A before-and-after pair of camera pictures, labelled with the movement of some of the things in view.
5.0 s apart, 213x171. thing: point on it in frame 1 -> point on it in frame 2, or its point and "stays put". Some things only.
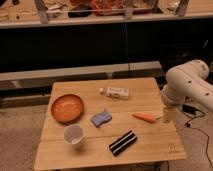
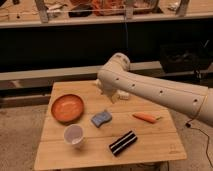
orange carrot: [146, 117] stays put
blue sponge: [100, 118] stays put
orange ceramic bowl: [67, 108] stays put
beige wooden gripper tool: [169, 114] -> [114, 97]
